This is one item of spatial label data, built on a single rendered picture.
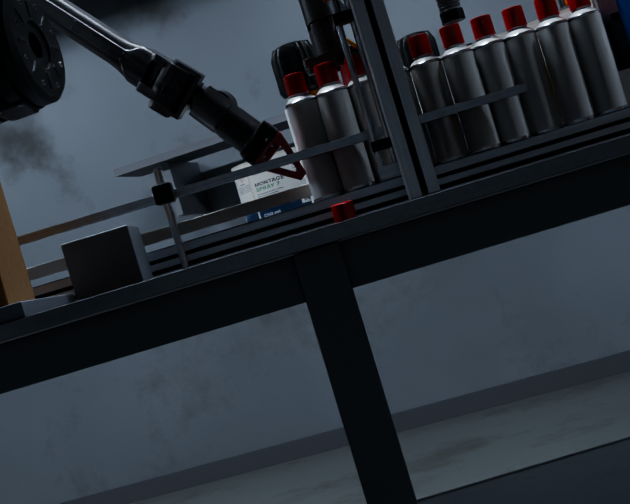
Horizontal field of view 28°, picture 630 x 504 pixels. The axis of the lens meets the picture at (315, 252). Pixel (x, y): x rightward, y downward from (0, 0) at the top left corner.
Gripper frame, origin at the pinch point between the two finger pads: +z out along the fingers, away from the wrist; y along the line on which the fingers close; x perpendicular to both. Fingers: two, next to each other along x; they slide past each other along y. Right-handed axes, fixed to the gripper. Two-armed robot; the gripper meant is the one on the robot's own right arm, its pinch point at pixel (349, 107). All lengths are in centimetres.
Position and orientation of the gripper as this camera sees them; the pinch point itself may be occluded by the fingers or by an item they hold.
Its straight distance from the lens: 204.7
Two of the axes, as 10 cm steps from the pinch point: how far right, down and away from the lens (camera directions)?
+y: -9.6, 2.9, 0.3
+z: 2.9, 9.6, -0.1
